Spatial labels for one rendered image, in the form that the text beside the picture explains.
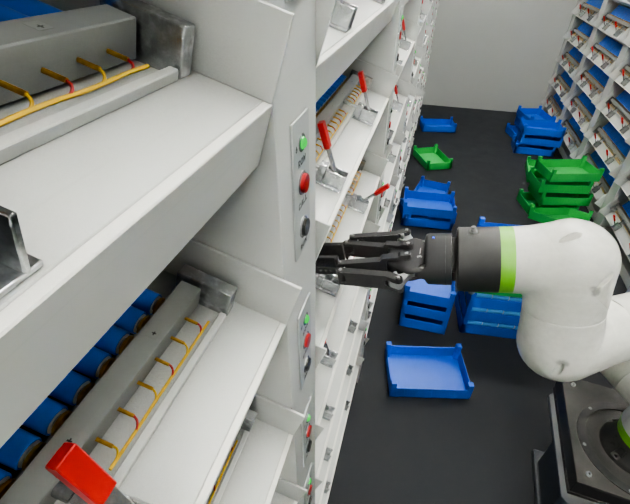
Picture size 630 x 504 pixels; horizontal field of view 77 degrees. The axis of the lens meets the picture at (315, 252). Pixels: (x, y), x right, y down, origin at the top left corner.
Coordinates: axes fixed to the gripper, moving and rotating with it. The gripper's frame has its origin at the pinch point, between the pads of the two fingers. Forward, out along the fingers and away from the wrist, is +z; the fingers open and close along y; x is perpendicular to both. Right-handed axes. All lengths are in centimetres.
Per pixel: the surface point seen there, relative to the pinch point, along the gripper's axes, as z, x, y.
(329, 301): -1.2, -6.8, -2.9
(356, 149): -5.0, 12.3, 13.5
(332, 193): -4.8, 12.4, -2.1
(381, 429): 4, -97, 28
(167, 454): -3.2, 13.4, -39.1
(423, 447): -10, -100, 26
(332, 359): 1.8, -23.8, -1.1
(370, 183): -0.8, -6.7, 39.2
